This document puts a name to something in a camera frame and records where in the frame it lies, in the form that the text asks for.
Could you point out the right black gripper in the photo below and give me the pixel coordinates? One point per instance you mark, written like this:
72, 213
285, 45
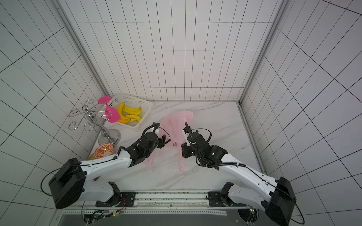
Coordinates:
189, 140

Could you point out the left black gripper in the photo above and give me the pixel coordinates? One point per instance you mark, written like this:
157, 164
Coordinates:
161, 142

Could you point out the pink plastic bag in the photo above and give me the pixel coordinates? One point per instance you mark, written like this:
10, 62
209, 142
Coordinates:
174, 125

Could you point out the white perforated plastic basket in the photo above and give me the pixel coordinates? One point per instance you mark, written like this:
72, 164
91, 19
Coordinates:
121, 100

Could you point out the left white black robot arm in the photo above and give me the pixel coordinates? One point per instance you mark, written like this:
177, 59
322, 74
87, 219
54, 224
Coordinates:
75, 181

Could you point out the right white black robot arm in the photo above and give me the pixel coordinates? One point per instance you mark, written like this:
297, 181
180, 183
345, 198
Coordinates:
273, 196

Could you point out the orange patterned round container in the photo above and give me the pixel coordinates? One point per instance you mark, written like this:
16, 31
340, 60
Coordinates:
103, 150

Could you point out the chrome hook stand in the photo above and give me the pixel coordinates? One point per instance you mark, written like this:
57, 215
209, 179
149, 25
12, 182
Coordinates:
92, 118

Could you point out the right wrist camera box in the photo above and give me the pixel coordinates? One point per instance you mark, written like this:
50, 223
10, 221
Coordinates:
187, 131

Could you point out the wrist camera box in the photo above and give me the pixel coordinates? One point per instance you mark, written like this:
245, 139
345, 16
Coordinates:
187, 131
155, 128

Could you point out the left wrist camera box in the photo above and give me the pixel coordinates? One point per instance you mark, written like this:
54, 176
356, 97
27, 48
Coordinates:
155, 128

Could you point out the aluminium mounting rail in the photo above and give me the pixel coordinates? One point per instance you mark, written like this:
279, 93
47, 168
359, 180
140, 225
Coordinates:
213, 202

